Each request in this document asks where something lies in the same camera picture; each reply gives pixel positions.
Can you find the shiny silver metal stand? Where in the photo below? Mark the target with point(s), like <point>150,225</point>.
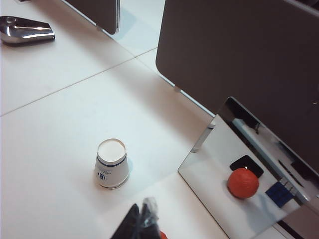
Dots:
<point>22,31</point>

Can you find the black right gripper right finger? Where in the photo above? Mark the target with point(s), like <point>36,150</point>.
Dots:
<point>149,219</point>

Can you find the frameless rectangular mirror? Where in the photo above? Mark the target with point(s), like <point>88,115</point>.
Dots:
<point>211,186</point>

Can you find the orange-red ball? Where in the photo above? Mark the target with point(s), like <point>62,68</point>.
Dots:
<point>163,236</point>

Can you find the wide grey desk divider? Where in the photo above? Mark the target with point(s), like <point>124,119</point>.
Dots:
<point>236,49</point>

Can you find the narrow grey desk divider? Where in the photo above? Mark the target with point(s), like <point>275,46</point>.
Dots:
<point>99,10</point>

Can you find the white paper cup blue logo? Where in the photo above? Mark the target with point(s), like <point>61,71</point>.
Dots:
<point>111,169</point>

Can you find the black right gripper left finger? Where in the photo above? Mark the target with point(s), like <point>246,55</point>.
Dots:
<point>128,226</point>

